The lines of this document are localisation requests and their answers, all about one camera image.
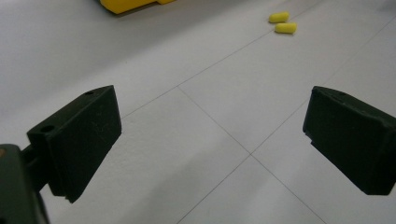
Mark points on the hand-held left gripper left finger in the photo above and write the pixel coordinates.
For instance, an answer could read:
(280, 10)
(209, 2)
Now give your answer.
(77, 140)

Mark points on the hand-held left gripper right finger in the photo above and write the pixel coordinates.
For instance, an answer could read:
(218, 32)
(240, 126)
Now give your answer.
(355, 140)

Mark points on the yellow foam earplug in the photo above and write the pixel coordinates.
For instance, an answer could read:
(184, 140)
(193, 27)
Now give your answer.
(279, 17)
(285, 28)

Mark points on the yellow plastic case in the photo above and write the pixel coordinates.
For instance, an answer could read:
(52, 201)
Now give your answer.
(130, 4)

